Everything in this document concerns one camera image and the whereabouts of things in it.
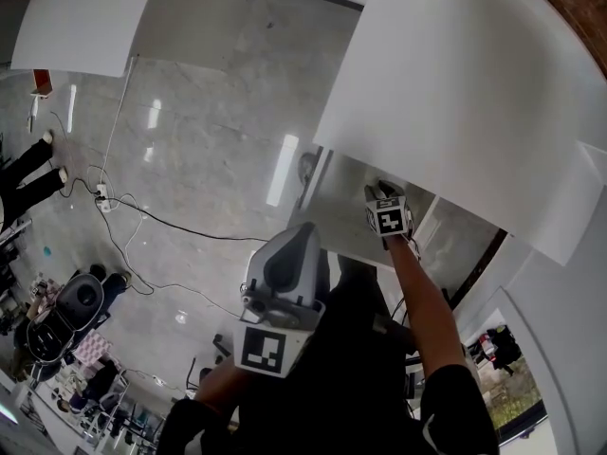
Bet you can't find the person's right forearm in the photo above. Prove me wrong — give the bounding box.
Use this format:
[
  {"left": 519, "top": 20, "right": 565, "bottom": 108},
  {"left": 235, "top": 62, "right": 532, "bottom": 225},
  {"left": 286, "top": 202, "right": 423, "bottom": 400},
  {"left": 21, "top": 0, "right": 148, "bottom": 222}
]
[{"left": 386, "top": 234, "right": 469, "bottom": 383}]

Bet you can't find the black office chair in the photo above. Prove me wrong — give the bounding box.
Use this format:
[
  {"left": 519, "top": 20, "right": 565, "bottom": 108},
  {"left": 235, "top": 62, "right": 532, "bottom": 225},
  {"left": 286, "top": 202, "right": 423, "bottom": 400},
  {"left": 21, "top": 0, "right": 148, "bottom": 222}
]
[{"left": 26, "top": 272, "right": 113, "bottom": 364}]

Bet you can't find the black cable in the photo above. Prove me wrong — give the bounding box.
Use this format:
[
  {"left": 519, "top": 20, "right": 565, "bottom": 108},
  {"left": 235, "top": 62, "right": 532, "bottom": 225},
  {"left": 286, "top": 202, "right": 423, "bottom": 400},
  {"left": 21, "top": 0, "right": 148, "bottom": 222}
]
[{"left": 61, "top": 177, "right": 271, "bottom": 319}]

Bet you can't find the black framed glass door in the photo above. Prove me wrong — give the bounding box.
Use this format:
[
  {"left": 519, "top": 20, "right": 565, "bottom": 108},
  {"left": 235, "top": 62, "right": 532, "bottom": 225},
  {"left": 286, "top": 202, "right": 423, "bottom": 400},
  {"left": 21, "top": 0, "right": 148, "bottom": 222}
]
[{"left": 473, "top": 310, "right": 546, "bottom": 445}]

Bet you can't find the white box with red interior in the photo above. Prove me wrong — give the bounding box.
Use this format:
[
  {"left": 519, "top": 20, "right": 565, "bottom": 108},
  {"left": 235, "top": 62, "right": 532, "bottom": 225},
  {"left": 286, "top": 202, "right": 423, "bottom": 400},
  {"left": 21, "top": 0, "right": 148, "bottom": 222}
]
[{"left": 30, "top": 68, "right": 56, "bottom": 99}]

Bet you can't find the white drawer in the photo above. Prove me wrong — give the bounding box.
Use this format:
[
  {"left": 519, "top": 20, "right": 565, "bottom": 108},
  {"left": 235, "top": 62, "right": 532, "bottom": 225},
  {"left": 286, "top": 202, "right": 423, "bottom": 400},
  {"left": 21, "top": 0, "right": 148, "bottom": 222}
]
[{"left": 286, "top": 147, "right": 440, "bottom": 274}]

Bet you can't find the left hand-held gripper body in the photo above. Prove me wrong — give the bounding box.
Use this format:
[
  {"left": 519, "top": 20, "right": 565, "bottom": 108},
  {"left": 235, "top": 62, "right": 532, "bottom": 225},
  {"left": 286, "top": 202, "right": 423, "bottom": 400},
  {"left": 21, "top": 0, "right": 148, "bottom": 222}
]
[{"left": 233, "top": 291, "right": 328, "bottom": 379}]

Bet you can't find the white cable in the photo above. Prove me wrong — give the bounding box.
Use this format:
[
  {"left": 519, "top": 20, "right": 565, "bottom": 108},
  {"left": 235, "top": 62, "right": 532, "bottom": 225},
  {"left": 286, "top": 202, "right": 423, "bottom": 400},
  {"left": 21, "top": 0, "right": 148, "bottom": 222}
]
[{"left": 99, "top": 54, "right": 135, "bottom": 189}]

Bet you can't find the person's black clothing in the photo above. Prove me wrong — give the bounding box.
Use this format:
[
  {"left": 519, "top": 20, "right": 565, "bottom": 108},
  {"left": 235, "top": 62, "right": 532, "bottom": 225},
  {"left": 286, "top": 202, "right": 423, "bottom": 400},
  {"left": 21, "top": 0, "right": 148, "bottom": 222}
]
[{"left": 158, "top": 248, "right": 499, "bottom": 455}]

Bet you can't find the small white desk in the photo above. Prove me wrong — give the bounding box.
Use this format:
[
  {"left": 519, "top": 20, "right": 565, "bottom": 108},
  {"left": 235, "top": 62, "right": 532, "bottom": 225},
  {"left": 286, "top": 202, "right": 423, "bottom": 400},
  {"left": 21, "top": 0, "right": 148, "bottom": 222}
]
[{"left": 9, "top": 0, "right": 260, "bottom": 80}]

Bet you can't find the person's shoe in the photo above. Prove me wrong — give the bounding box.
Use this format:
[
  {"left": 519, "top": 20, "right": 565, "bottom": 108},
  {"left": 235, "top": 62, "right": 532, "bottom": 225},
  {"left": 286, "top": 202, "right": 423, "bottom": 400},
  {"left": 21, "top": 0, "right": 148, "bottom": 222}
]
[{"left": 298, "top": 152, "right": 318, "bottom": 184}]

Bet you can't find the white desk with hutch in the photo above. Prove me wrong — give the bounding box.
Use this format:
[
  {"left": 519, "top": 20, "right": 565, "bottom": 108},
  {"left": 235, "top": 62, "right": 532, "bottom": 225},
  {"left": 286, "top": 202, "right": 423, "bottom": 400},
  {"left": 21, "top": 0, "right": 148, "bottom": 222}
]
[{"left": 312, "top": 0, "right": 607, "bottom": 267}]

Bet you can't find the checkered cloth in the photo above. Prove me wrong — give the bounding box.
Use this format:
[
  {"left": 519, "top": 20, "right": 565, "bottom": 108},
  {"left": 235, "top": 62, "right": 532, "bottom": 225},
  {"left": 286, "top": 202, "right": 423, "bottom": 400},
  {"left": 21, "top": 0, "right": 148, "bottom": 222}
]
[{"left": 78, "top": 332, "right": 115, "bottom": 364}]

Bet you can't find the person's left forearm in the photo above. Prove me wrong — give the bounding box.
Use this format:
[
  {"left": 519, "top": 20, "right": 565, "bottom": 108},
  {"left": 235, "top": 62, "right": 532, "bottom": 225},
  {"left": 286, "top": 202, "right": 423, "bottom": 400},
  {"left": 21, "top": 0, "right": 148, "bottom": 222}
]
[{"left": 193, "top": 357, "right": 248, "bottom": 410}]

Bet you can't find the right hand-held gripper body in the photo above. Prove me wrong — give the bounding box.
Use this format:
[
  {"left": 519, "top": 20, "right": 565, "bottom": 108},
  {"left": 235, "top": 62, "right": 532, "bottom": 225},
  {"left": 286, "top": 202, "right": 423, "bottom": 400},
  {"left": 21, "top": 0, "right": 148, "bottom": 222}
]
[{"left": 363, "top": 180, "right": 414, "bottom": 239}]

